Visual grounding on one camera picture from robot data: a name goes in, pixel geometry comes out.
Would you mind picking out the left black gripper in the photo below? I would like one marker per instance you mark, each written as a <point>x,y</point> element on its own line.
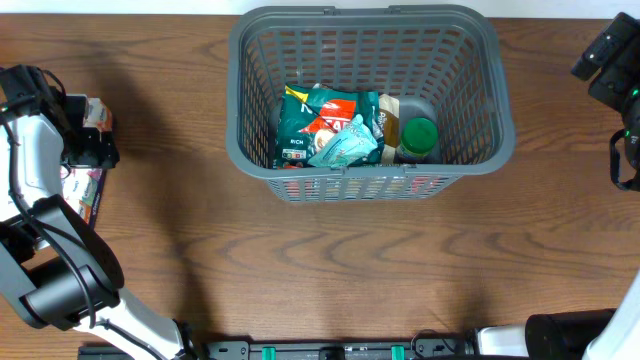
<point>98,152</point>

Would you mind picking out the tissue pack multipack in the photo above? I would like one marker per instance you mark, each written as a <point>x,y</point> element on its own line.
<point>83,187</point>

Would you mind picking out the green coffee bag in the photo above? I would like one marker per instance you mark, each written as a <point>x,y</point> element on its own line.
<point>310,117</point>

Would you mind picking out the mint green wipes packet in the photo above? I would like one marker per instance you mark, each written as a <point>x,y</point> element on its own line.
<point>355,141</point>

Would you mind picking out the dried mushroom bag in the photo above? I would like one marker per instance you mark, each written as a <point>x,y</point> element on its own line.
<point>389,111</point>

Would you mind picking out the green lid jar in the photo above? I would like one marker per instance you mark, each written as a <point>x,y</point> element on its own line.
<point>418,139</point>

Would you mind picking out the orange pasta package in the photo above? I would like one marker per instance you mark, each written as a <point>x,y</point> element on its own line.
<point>390,182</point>

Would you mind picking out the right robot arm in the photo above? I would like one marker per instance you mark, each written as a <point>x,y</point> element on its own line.
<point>561,237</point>

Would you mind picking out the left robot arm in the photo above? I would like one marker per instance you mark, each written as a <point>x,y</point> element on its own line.
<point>55,269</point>

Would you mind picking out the grey plastic basket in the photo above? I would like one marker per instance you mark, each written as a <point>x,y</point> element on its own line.
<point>442,62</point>

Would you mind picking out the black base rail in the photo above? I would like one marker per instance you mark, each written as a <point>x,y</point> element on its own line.
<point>417,349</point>

